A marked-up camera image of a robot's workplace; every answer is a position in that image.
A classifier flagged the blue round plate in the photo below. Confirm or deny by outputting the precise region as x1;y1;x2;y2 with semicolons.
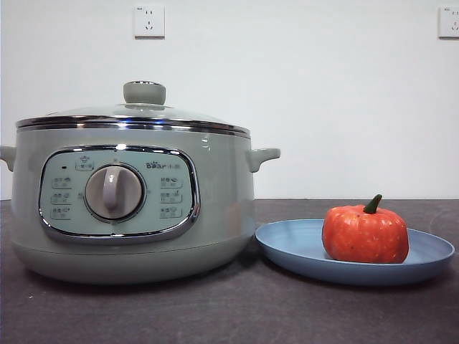
254;218;456;287

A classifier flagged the pale green electric steamer pot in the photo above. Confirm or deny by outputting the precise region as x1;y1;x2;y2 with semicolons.
0;121;282;285

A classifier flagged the glass lid with green knob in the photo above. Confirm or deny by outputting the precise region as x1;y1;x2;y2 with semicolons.
15;80;252;132

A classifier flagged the orange toy pumpkin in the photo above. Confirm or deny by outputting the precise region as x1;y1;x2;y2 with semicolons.
321;193;410;264

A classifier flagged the white wall socket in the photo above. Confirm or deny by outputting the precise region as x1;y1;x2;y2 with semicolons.
437;6;459;39
134;5;166;39

